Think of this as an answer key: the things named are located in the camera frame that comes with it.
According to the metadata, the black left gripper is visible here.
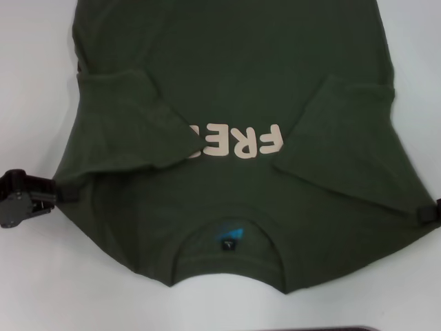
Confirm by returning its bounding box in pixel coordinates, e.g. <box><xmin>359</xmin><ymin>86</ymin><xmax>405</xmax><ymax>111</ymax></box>
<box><xmin>0</xmin><ymin>168</ymin><xmax>81</xmax><ymax>229</ymax></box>

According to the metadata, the dark green FREE! t-shirt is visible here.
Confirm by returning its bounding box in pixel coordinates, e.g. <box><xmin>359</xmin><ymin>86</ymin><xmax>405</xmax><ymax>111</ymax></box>
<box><xmin>54</xmin><ymin>0</ymin><xmax>440</xmax><ymax>296</ymax></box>

